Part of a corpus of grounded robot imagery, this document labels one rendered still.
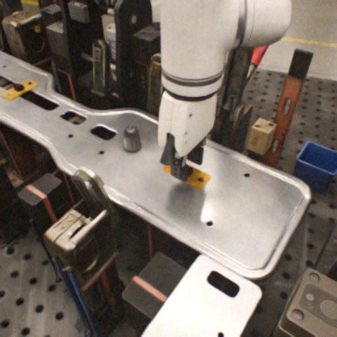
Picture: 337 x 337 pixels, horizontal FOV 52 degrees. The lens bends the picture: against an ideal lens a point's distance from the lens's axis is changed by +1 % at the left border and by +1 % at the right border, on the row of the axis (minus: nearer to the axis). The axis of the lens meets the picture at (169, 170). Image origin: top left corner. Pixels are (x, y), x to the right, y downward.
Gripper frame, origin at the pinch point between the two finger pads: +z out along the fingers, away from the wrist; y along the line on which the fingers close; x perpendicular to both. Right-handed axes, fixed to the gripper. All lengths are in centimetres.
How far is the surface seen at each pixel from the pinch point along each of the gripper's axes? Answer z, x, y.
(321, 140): 33, 13, -63
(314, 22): 103, -60, -331
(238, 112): -4.0, 2.7, -12.8
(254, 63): -9.1, 0.6, -21.5
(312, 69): 103, -30, -241
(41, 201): 4.2, -17.3, 18.7
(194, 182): 2.7, 2.5, 1.2
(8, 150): 21, -53, 6
